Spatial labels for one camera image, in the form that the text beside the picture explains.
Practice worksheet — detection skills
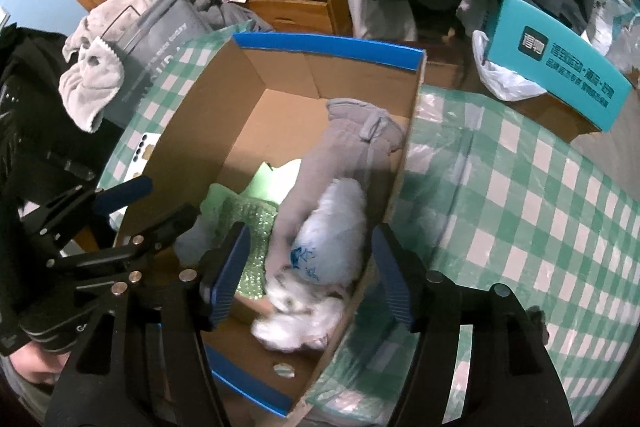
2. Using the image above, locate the white patterned sock bundle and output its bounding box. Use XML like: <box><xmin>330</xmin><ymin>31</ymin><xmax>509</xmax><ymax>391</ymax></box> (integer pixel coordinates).
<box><xmin>250</xmin><ymin>270</ymin><xmax>349</xmax><ymax>352</ymax></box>

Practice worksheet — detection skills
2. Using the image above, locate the light grey towel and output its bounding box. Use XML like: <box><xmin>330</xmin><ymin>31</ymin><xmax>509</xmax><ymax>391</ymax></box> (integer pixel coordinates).
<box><xmin>58</xmin><ymin>0</ymin><xmax>155</xmax><ymax>133</ymax></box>

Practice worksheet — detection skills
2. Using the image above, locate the light green cloth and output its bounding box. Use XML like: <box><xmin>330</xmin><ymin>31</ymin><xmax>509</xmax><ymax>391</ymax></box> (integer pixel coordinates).
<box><xmin>200</xmin><ymin>158</ymin><xmax>302</xmax><ymax>220</ymax></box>

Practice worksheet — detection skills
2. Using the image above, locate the teal shoe box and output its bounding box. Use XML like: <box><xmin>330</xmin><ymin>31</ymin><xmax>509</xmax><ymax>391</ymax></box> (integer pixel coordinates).
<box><xmin>486</xmin><ymin>0</ymin><xmax>631</xmax><ymax>131</ymax></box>

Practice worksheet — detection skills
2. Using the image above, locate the light grey sock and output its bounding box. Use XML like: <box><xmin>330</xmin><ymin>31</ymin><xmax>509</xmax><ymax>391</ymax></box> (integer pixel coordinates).
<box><xmin>174</xmin><ymin>216</ymin><xmax>217</xmax><ymax>268</ymax></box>

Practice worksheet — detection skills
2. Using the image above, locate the grey tote bag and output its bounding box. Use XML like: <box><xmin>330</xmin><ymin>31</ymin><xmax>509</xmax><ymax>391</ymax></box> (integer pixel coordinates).
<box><xmin>104</xmin><ymin>0</ymin><xmax>210</xmax><ymax>129</ymax></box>

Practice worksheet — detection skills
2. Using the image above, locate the white blue striped sock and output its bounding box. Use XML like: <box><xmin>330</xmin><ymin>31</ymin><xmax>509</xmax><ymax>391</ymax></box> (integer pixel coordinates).
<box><xmin>290</xmin><ymin>178</ymin><xmax>367</xmax><ymax>287</ymax></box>

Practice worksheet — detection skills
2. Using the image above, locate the grey beige glove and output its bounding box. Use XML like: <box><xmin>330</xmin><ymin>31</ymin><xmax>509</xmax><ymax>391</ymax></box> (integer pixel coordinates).
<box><xmin>265</xmin><ymin>98</ymin><xmax>406</xmax><ymax>280</ymax></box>

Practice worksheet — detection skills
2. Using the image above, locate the white smartphone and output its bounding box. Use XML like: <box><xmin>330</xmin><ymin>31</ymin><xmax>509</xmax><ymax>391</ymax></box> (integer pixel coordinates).
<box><xmin>124</xmin><ymin>132</ymin><xmax>160</xmax><ymax>182</ymax></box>

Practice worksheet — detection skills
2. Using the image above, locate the cardboard box blue rim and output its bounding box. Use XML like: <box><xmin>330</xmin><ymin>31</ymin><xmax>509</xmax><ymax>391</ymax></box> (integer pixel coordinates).
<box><xmin>112</xmin><ymin>31</ymin><xmax>429</xmax><ymax>419</ymax></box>

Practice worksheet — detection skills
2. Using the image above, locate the white plastic bag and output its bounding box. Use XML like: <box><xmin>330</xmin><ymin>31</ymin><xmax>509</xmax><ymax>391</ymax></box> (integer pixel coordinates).
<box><xmin>471</xmin><ymin>30</ymin><xmax>547</xmax><ymax>102</ymax></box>

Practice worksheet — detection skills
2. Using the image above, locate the green white checkered tablecloth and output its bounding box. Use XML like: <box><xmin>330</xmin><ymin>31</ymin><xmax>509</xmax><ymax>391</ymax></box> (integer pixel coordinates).
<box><xmin>96</xmin><ymin>22</ymin><xmax>640</xmax><ymax>427</ymax></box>

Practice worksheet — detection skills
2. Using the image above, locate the green sparkly knit cloth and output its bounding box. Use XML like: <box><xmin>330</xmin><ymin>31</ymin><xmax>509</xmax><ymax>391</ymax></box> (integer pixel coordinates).
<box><xmin>215</xmin><ymin>196</ymin><xmax>277</xmax><ymax>300</ymax></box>

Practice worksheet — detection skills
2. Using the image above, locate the person's left hand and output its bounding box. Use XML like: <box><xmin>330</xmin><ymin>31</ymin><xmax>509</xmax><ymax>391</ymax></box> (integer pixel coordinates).
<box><xmin>9</xmin><ymin>343</ymin><xmax>70</xmax><ymax>386</ymax></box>

